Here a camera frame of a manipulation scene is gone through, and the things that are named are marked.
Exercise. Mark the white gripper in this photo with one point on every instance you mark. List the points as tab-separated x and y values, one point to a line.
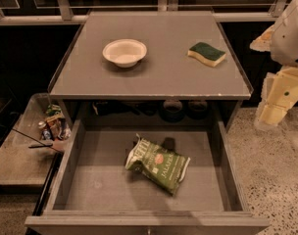
290	38

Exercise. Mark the green jalapeno chip bag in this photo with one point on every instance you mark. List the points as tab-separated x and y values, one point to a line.
164	167

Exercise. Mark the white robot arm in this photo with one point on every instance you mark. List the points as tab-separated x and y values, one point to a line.
284	43

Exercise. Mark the grey cabinet with counter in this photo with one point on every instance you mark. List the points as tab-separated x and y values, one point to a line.
165	72

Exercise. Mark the open grey top drawer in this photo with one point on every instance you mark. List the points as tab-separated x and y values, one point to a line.
93	193

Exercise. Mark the green and yellow sponge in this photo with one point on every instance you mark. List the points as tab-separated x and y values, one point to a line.
206	54

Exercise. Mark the dark round container right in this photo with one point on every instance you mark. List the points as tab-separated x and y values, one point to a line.
197	109

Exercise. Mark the dark round container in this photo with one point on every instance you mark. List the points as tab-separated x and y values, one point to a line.
171	110
197	109

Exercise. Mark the dark round container left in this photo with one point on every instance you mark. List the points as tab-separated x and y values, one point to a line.
171	110

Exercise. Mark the metal window railing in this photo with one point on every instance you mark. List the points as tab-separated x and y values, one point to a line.
76	11

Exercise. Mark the white paper bowl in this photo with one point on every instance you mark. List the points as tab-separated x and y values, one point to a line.
124	53

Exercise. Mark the snack packets in bin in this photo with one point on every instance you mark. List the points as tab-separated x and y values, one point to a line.
54	126

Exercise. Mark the grey plastic bin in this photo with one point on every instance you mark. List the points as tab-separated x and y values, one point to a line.
20	164

